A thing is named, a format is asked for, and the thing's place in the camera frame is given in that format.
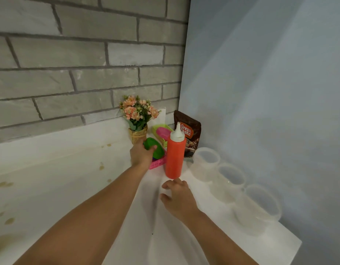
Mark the person's right hand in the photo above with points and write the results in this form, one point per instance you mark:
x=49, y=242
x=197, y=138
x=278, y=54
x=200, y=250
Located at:
x=181, y=201

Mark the person's left hand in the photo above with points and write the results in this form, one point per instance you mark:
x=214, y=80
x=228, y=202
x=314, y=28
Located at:
x=139, y=158

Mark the pink plastic basket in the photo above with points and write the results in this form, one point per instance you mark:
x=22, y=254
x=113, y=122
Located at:
x=159, y=163

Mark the green round lid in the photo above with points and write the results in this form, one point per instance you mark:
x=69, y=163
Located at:
x=158, y=150

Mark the pink flowers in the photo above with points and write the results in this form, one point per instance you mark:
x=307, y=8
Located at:
x=138, y=136

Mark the orange squeeze bottle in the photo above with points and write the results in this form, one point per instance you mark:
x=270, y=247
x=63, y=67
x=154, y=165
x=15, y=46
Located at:
x=175, y=157

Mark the green plastic basket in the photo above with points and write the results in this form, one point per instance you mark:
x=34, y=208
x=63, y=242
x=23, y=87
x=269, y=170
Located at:
x=159, y=126

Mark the clear plastic container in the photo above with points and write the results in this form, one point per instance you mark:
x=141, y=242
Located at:
x=204, y=165
x=255, y=212
x=228, y=184

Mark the brown coffee pouch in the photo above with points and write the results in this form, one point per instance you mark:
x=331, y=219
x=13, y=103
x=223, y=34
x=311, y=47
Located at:
x=192, y=126

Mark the person's left forearm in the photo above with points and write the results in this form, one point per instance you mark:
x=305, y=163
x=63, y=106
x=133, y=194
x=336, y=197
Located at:
x=84, y=218

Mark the person's right forearm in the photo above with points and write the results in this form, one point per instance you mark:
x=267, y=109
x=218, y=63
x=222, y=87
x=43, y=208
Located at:
x=219, y=242

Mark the white countertop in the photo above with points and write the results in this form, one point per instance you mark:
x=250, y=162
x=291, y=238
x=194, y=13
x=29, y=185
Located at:
x=62, y=176

